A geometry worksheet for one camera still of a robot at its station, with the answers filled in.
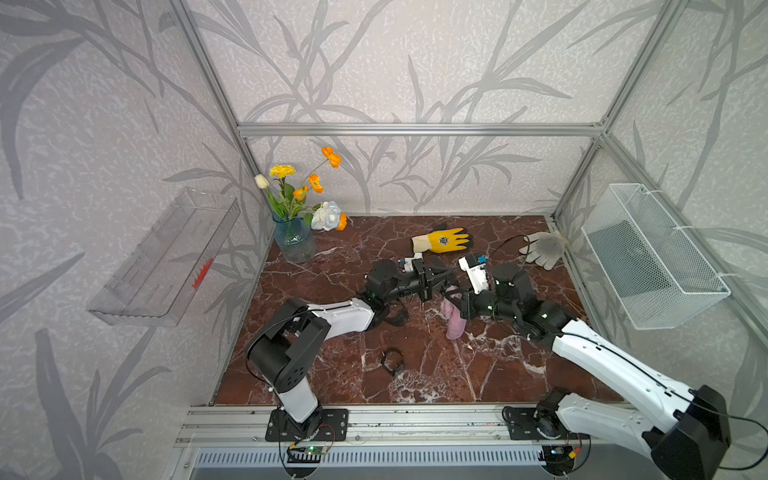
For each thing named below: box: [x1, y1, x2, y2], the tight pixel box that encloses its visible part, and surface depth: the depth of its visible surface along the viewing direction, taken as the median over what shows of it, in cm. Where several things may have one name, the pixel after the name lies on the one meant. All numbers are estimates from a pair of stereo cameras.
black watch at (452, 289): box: [441, 280, 466, 301], surface depth 75 cm
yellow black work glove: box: [411, 228, 470, 253], surface depth 113 cm
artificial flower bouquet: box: [254, 147, 349, 232], surface depth 90 cm
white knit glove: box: [519, 230, 569, 270], surface depth 113 cm
